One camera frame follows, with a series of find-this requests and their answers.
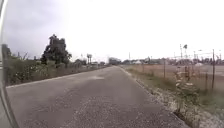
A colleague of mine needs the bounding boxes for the gravel strip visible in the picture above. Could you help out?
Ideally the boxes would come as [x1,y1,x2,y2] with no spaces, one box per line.
[133,78,224,128]

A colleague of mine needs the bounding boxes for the small sapling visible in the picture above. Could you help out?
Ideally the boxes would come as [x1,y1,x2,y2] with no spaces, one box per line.
[173,64,198,114]

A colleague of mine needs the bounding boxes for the wire fence with posts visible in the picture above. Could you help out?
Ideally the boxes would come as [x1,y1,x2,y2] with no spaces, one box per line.
[141,49,224,91]

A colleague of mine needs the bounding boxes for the grey asphalt road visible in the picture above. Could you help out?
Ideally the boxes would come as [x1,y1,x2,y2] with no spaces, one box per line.
[5,65,190,128]

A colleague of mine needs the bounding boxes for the dry brown field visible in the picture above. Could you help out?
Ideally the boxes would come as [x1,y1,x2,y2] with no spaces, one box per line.
[128,63,224,92]

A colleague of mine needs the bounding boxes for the overgrown bushes strip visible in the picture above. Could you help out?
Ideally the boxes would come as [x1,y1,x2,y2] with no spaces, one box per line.
[1,43,111,87]

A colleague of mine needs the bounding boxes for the distant buildings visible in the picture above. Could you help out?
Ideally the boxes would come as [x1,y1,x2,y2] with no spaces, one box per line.
[107,56,224,66]

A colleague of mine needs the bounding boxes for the grass verge with weeds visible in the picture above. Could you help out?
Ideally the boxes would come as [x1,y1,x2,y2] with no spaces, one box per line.
[120,65,224,118]

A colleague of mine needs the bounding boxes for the large dark tree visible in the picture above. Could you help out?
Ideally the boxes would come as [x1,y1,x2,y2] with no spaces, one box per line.
[40,33,73,66]

